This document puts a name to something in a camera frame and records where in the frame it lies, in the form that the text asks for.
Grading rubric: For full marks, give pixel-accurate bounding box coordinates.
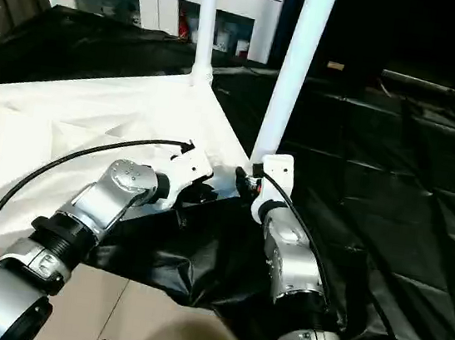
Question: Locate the white plastic table leg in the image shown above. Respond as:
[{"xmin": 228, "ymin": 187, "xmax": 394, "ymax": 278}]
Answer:
[
  {"xmin": 187, "ymin": 0, "xmax": 225, "ymax": 90},
  {"xmin": 249, "ymin": 0, "xmax": 340, "ymax": 173}
]

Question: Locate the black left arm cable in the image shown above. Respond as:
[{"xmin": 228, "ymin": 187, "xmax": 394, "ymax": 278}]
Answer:
[{"xmin": 0, "ymin": 116, "xmax": 197, "ymax": 335}]

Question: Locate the white plastic table top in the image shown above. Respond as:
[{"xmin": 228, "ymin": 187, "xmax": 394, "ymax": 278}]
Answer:
[{"xmin": 0, "ymin": 50, "xmax": 266, "ymax": 293}]

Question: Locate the grey metal rail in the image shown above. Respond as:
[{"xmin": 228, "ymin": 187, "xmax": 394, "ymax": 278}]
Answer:
[{"xmin": 378, "ymin": 69, "xmax": 455, "ymax": 109}]

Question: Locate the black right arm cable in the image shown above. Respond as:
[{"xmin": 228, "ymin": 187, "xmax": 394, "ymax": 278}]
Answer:
[{"xmin": 235, "ymin": 169, "xmax": 428, "ymax": 340}]

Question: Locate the black mat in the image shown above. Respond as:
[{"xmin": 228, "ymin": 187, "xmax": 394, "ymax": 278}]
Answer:
[{"xmin": 0, "ymin": 0, "xmax": 455, "ymax": 340}]

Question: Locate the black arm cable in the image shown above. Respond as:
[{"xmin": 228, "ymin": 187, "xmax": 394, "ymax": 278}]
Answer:
[
  {"xmin": 0, "ymin": 116, "xmax": 197, "ymax": 335},
  {"xmin": 235, "ymin": 169, "xmax": 428, "ymax": 340}
]

